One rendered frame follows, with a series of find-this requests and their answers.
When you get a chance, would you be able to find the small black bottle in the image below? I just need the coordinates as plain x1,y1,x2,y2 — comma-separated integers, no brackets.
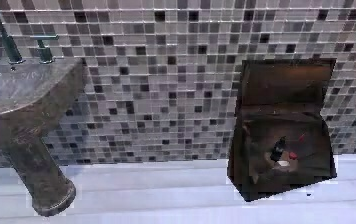
269,135,288,163

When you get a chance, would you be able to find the dark brown open bin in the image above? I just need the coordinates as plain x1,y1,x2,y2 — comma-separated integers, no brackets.
226,57,338,203

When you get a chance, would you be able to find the dark green tall faucet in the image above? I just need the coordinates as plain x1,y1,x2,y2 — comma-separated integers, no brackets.
0,9,26,66

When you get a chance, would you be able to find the dark green tap handle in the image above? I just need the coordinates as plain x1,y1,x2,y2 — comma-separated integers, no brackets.
29,34,60,65

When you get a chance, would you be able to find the grey pedestal sink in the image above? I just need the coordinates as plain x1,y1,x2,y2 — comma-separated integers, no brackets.
0,57,87,218

